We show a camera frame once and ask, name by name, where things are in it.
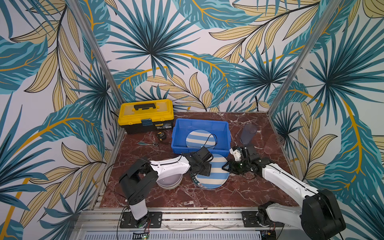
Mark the grey translucent plastic cup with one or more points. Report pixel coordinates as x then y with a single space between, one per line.
248 132

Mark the blue white striped plate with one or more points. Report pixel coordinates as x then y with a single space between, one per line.
201 138

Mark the blue plastic bin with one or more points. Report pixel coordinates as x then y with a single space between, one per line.
219 128

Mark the pink translucent plastic cup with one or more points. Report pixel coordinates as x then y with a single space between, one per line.
274 142

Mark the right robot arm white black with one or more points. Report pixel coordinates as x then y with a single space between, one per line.
317 214

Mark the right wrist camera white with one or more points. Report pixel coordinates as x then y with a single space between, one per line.
236 153

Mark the yellow black toolbox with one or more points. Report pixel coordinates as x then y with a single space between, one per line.
146 116

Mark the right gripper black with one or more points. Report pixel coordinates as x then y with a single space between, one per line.
237 165

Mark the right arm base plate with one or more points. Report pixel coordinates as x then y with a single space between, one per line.
258 219

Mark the yellow black tape measure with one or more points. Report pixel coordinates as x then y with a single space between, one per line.
161 136

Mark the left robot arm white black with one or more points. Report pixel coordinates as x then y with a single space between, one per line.
141 177

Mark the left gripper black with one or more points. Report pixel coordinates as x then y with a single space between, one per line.
202 163

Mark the stack of lilac bowls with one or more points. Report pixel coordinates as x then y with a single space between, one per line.
170 182

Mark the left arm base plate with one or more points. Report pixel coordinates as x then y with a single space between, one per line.
151 220

